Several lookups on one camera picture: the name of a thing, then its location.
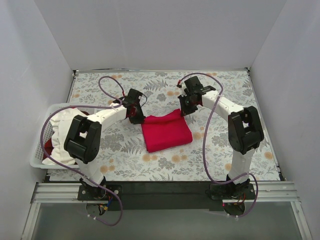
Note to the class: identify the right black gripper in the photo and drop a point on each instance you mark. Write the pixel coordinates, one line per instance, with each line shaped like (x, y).
(186, 108)

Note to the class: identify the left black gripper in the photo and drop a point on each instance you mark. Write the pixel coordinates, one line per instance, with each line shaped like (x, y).
(137, 117)

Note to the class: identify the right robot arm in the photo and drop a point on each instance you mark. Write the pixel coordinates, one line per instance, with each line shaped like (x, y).
(245, 132)

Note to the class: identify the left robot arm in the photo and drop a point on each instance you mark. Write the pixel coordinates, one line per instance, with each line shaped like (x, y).
(84, 136)

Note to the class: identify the floral patterned table mat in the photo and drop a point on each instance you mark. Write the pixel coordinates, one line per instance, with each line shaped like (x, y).
(123, 155)

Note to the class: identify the white t shirt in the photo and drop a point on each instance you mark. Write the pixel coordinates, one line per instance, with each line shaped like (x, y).
(60, 140)

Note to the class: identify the dark red t shirt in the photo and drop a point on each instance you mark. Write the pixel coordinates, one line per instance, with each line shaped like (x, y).
(47, 147)

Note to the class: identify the white plastic laundry basket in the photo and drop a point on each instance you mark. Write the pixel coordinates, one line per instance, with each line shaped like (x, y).
(36, 160)

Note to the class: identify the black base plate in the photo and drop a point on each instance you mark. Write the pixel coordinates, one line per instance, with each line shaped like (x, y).
(167, 195)

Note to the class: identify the aluminium frame rail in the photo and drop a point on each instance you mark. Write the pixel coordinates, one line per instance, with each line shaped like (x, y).
(57, 214)

